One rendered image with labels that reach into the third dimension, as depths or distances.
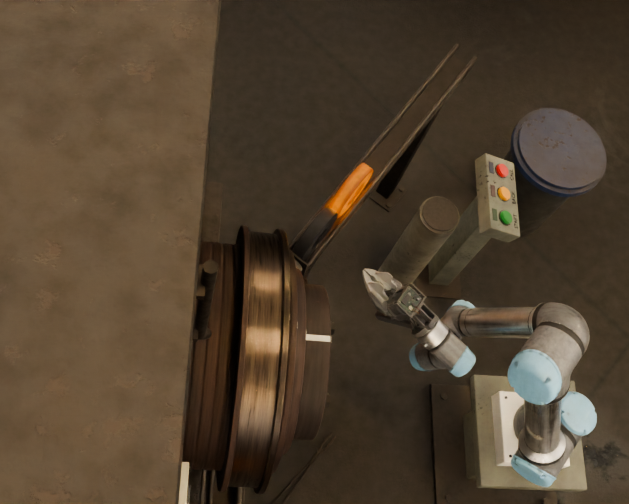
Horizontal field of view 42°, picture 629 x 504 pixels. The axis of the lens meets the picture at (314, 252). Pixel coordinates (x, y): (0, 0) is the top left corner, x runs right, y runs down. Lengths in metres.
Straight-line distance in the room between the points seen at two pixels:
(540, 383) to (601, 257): 1.41
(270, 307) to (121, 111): 0.48
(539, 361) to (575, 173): 1.04
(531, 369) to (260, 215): 1.32
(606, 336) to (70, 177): 2.43
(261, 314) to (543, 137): 1.67
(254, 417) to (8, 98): 0.62
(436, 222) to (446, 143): 0.83
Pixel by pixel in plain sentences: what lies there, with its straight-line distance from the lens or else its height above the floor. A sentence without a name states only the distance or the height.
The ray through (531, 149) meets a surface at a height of 0.43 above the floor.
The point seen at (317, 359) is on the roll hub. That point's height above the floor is 1.25.
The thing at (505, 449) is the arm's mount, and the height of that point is 0.36.
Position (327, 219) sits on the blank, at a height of 0.78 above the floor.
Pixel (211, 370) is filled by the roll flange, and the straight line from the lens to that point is 1.29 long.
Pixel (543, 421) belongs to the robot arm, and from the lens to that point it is 2.03.
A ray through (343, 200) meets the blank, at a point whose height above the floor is 0.77.
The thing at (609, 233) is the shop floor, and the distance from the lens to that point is 3.26.
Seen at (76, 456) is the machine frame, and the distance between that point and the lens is 0.80.
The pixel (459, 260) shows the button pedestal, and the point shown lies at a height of 0.23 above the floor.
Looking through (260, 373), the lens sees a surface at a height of 1.32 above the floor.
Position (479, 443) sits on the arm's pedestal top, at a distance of 2.45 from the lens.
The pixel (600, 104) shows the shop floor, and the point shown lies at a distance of 3.55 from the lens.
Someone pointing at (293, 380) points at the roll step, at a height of 1.29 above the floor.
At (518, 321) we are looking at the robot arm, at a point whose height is 0.79.
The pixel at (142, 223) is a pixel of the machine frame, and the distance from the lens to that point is 0.87.
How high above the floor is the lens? 2.54
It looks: 65 degrees down
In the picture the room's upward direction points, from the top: 24 degrees clockwise
